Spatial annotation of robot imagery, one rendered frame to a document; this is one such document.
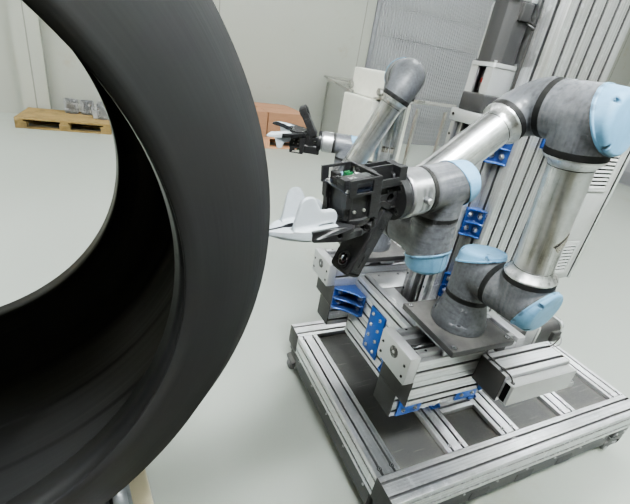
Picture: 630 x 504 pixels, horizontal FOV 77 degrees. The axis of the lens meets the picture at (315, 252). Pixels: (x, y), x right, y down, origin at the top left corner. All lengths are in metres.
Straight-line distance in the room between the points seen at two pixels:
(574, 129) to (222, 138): 0.72
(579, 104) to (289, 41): 6.50
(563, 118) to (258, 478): 1.38
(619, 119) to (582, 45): 0.46
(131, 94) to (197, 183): 0.06
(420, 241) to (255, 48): 6.47
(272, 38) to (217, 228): 6.86
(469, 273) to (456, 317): 0.13
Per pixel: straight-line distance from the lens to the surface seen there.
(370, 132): 1.38
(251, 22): 7.01
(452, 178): 0.65
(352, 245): 0.60
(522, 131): 0.93
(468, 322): 1.14
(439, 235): 0.68
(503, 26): 1.24
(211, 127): 0.25
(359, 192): 0.52
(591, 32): 1.32
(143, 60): 0.23
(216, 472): 1.60
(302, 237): 0.50
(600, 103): 0.87
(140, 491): 0.55
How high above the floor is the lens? 1.33
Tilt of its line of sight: 26 degrees down
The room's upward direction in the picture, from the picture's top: 10 degrees clockwise
